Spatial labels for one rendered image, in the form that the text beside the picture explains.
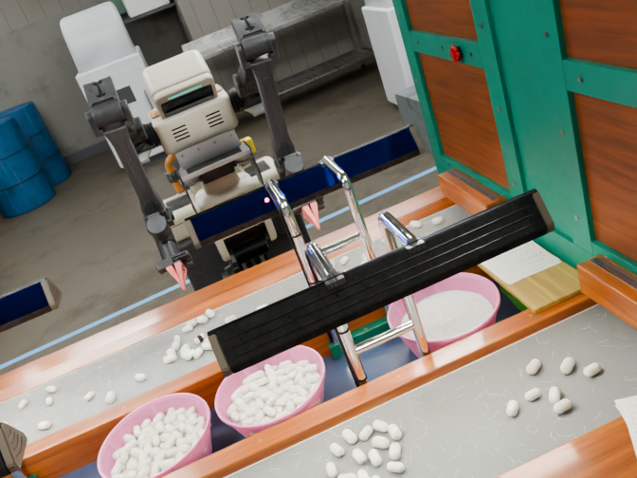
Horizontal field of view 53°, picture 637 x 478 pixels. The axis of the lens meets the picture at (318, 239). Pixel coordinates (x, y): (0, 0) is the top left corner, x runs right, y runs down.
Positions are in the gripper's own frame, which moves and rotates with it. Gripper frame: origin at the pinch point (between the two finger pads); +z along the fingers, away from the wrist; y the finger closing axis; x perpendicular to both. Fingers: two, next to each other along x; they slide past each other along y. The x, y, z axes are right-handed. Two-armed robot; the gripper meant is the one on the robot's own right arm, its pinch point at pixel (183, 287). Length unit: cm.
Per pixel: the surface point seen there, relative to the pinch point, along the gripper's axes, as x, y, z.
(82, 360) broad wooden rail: 6.9, -35.5, 5.5
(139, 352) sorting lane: 3.4, -18.5, 11.4
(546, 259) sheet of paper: -29, 85, 43
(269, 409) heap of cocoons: -30, 12, 47
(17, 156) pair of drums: 362, -156, -348
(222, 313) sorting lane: 4.9, 7.1, 10.5
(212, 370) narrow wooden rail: -17.3, 1.9, 30.6
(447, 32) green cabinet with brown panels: -41, 90, -18
